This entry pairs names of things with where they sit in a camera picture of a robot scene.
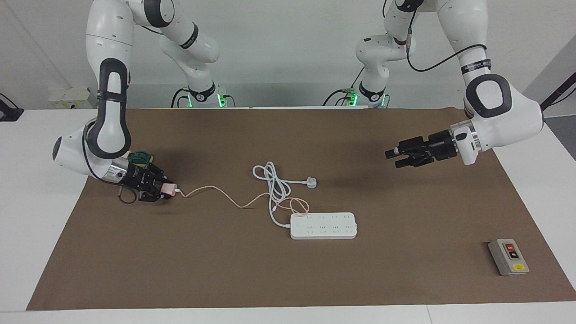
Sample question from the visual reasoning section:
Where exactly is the black clamp mount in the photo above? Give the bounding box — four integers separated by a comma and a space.
540, 72, 576, 118
0, 93, 24, 122

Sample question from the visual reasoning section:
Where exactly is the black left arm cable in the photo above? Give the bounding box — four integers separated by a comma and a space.
406, 0, 489, 72

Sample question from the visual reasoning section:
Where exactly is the white power strip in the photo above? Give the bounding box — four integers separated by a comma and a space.
290, 212, 358, 240

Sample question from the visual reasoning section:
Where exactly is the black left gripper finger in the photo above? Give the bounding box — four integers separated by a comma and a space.
385, 136, 424, 159
395, 153, 428, 169

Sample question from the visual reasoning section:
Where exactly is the green knife switch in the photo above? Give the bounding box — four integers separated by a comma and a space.
127, 151, 156, 168

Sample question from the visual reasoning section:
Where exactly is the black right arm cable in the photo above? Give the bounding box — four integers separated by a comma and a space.
82, 128, 136, 204

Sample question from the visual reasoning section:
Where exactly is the pink charging cable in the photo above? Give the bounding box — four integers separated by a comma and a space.
178, 186, 310, 216

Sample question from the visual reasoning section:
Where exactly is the white wall box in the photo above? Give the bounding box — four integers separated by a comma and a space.
49, 88, 97, 109

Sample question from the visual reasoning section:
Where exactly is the white power cord with plug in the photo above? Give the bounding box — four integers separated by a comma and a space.
252, 162, 318, 228

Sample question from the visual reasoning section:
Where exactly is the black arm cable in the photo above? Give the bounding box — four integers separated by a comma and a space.
82, 128, 136, 204
406, 0, 489, 72

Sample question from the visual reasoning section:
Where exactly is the grey on-off switch box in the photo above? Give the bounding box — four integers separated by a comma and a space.
488, 238, 530, 276

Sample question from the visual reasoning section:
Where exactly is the brown table mat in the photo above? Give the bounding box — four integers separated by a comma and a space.
26, 108, 576, 311

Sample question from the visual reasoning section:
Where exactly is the black base cable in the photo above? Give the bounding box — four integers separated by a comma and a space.
171, 87, 189, 108
322, 67, 365, 107

